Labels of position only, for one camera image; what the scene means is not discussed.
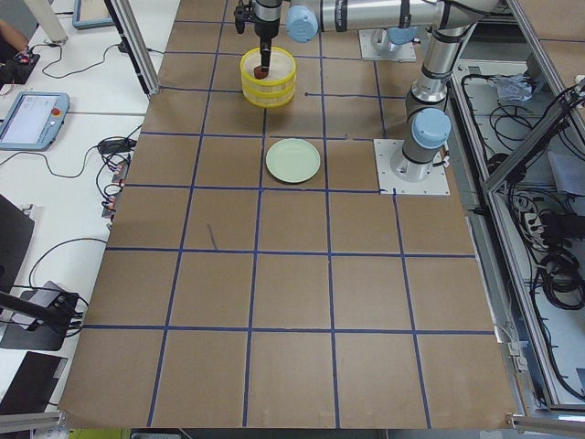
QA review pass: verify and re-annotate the left view frame post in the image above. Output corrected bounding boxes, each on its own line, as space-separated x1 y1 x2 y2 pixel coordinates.
104 0 160 96

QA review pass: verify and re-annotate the yellow steamer layer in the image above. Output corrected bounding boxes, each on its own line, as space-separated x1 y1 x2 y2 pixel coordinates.
239 47 297 95
242 85 296 109

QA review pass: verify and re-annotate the left view teach pendant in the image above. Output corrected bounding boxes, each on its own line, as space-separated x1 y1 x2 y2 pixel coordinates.
1 91 69 152

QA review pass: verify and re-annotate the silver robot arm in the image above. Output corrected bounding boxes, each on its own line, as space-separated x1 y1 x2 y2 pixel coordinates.
234 1 501 139

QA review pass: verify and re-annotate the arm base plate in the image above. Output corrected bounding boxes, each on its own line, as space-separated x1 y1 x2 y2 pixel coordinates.
358 27 418 63
374 139 451 197

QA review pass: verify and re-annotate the light green plate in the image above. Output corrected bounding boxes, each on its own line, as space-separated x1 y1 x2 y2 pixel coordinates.
265 138 321 184

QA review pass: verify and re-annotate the brown bun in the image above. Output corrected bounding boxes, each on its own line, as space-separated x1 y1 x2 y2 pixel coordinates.
253 65 270 80

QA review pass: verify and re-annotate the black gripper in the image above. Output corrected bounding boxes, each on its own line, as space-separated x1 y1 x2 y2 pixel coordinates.
234 0 271 73

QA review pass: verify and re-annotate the left view power adapter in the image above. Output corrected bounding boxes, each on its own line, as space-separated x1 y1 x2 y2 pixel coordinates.
98 138 136 155

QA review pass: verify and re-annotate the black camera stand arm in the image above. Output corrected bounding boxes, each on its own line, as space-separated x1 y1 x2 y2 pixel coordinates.
1 287 82 337

